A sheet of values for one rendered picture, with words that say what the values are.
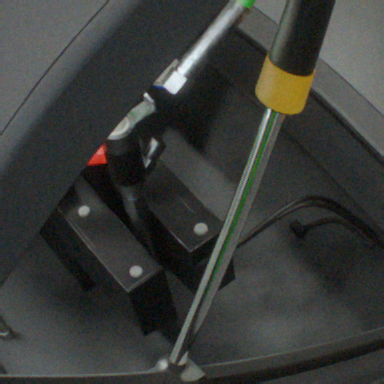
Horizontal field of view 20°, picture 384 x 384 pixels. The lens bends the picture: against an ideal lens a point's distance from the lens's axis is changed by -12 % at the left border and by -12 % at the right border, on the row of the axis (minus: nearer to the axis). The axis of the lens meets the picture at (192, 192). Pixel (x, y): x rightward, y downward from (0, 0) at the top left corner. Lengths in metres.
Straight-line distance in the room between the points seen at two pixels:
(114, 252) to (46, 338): 0.18
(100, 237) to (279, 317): 0.20
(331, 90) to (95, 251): 0.28
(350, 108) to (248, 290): 0.20
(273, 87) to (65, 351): 0.72
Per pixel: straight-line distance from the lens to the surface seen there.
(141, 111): 0.92
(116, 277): 0.98
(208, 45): 0.90
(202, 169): 1.22
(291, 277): 1.13
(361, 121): 1.09
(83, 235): 1.01
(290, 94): 0.42
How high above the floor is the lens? 1.78
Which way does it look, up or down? 52 degrees down
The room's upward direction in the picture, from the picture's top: 12 degrees counter-clockwise
